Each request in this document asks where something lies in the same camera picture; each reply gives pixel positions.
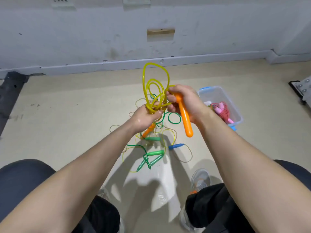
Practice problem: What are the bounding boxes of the orange handled yellow skipping rope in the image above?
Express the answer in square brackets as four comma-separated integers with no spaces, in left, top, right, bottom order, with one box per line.
[140,62,194,140]

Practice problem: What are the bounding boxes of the black shorts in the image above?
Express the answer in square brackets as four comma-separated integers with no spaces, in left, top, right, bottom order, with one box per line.
[0,159,311,233]

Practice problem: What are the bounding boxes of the pink skipping rope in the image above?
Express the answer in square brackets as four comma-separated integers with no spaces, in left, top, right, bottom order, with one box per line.
[209,101,235,126]

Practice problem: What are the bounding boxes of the grey right shoe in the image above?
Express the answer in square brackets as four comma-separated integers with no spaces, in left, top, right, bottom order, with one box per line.
[180,168,213,233]

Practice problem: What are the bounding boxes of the person's right hand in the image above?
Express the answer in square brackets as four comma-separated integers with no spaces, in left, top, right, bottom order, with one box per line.
[166,85,213,126]

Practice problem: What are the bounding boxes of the grey left shoe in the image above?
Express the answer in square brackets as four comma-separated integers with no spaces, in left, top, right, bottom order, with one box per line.
[96,188,125,233]

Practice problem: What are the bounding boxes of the person's left forearm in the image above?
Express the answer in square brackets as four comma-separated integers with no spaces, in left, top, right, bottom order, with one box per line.
[0,121,146,233]

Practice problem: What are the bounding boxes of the small wooden wall block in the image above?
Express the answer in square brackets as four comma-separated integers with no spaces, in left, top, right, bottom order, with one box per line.
[147,28,176,37]

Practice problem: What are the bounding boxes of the pile of colourful jump ropes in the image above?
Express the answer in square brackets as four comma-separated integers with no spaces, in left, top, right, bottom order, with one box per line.
[109,94,194,174]

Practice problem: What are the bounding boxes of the grey shoe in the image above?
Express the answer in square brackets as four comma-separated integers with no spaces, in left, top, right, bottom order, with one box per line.
[96,188,125,233]
[180,168,213,233]

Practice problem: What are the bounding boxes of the clear storage box blue latches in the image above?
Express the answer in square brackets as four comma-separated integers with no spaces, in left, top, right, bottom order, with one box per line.
[198,86,244,132]

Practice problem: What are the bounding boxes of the person's left hand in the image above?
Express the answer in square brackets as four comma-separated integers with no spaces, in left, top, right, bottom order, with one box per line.
[127,104,164,135]

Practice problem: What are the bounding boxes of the person's right forearm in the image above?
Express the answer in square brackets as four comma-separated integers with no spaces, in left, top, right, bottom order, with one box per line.
[194,111,311,233]

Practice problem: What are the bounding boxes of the black metal rack frame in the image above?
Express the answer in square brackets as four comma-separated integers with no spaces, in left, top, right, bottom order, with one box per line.
[0,72,29,138]

